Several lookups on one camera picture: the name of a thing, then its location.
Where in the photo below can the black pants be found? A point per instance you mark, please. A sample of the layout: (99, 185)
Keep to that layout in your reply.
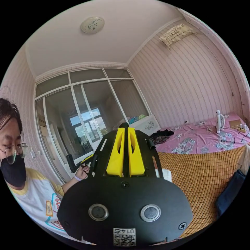
(229, 193)

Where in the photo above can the flat brown carton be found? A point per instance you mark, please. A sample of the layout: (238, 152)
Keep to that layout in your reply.
(234, 124)

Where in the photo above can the white cupboard with flower print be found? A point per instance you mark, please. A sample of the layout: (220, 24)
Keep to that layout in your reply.
(146, 124)

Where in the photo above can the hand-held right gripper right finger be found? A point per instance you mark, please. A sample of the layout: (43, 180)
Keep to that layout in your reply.
(137, 162)

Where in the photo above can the beige cloth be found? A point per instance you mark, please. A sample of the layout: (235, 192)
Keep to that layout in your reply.
(245, 160)

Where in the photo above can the round ceiling lamp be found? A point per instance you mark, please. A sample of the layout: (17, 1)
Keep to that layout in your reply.
(92, 25)

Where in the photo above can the power strip with plugs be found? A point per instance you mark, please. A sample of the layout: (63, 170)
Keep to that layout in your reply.
(242, 128)

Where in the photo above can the white folded cloth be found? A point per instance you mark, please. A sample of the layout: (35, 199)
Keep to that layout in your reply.
(166, 175)

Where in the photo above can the person's left hand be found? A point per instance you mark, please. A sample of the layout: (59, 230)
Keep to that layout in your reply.
(82, 172)

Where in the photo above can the white table fan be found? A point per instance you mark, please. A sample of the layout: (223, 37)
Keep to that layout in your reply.
(220, 122)

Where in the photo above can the bed with woven mat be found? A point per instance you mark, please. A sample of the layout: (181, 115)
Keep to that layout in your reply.
(195, 175)

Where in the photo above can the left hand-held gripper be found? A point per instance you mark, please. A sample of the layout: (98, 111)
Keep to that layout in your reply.
(79, 165)

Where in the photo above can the person's left forearm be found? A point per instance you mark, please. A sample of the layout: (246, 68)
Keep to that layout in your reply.
(69, 185)

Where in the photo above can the person's body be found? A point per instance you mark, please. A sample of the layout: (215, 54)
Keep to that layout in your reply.
(29, 199)

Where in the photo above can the pile of clothes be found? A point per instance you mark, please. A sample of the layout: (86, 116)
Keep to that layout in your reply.
(161, 136)

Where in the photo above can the cloth-covered air conditioner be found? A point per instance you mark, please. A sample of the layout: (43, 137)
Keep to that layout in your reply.
(175, 34)

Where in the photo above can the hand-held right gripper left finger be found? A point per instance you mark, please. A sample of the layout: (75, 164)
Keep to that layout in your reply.
(114, 160)

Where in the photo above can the large glass sliding window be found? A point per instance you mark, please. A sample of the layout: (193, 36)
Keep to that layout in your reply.
(87, 117)

